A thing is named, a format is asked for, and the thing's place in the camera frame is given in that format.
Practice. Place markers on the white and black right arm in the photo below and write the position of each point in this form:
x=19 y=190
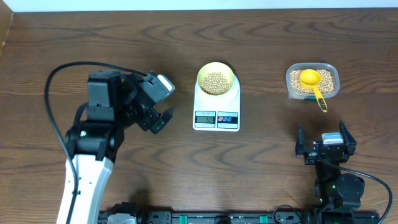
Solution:
x=340 y=194

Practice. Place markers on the white digital kitchen scale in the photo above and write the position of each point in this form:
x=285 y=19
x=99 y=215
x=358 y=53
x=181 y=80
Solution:
x=217 y=112

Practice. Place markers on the clear plastic container of soybeans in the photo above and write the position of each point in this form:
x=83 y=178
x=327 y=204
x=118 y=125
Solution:
x=329 y=83

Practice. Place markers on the pale yellow plastic bowl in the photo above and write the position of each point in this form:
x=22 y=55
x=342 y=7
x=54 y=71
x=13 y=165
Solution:
x=215 y=67

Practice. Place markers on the yellow plastic measuring scoop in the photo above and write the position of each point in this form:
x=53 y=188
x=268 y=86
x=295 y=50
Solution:
x=310 y=79

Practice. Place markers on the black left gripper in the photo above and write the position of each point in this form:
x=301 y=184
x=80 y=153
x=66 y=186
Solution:
x=151 y=115

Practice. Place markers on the soybeans in bowl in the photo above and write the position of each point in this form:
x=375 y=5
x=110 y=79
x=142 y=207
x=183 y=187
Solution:
x=215 y=83

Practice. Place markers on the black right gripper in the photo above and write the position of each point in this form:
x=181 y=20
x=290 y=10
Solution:
x=350 y=144

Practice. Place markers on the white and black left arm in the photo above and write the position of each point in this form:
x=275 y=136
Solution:
x=116 y=101

